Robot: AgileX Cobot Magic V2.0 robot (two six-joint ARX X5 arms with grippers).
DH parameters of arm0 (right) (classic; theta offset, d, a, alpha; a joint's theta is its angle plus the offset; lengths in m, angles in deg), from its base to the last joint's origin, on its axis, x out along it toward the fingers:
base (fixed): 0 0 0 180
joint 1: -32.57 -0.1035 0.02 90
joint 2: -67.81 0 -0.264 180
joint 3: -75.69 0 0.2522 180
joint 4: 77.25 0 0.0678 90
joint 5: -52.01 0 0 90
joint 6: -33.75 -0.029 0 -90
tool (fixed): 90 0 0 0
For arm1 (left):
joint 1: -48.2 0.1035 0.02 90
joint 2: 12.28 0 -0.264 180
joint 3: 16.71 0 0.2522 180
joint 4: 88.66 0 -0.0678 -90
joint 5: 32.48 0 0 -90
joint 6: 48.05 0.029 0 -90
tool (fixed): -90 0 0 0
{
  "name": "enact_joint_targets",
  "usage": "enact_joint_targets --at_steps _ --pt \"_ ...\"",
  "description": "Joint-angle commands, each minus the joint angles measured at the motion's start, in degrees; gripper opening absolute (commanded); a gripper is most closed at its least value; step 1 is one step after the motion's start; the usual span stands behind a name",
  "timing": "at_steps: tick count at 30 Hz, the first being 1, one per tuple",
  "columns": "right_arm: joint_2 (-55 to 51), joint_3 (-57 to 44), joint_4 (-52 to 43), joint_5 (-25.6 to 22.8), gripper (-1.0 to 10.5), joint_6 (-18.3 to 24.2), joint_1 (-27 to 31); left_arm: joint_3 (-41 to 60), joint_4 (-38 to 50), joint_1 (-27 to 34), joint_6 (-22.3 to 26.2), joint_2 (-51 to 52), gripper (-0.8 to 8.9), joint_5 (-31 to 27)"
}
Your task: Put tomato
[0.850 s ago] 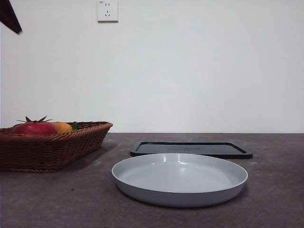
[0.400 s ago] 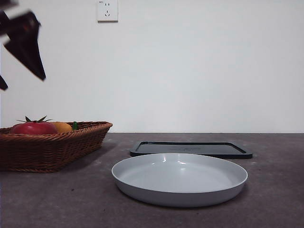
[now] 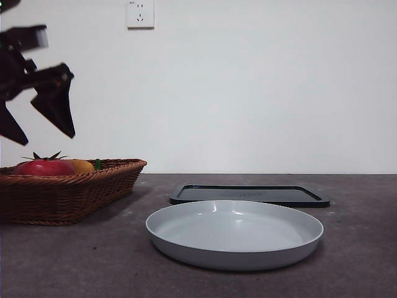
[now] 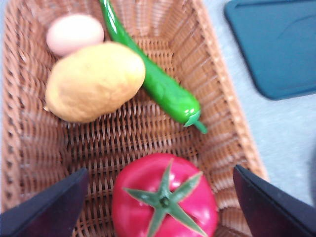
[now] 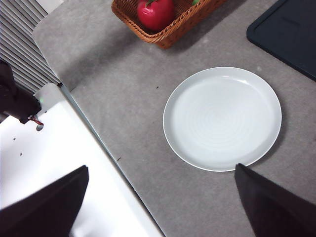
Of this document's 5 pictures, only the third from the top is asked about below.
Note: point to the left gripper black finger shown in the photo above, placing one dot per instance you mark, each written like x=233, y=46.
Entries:
x=10, y=127
x=57, y=105

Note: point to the red tomato with green stem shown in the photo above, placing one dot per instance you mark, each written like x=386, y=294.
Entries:
x=43, y=168

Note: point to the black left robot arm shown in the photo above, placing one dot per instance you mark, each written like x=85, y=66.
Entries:
x=1, y=7

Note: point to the small green vegetable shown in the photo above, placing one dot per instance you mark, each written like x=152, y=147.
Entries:
x=98, y=164

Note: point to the brown wicker basket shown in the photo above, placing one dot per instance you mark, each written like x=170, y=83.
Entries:
x=62, y=198

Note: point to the black rectangular tray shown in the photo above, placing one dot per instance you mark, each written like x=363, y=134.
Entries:
x=248, y=194

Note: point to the grey round plate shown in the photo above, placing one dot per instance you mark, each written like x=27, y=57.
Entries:
x=235, y=229

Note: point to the left wrist grey camera box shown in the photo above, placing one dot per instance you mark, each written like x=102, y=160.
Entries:
x=41, y=37

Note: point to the white wall power socket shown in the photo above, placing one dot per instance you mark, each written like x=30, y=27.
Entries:
x=141, y=15

